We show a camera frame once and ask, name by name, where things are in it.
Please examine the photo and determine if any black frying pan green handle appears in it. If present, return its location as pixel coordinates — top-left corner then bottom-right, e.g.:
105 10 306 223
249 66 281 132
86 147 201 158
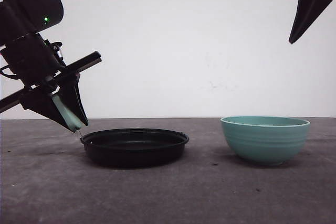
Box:
52 95 190 168

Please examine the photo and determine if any teal ceramic bowl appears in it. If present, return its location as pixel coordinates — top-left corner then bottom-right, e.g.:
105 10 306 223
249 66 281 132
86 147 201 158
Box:
220 116 310 166

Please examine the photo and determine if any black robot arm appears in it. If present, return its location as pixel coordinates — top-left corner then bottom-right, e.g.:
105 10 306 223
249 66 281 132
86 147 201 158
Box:
1 0 101 132

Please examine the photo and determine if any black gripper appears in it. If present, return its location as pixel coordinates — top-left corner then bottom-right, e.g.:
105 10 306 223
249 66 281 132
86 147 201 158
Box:
1 34 101 130

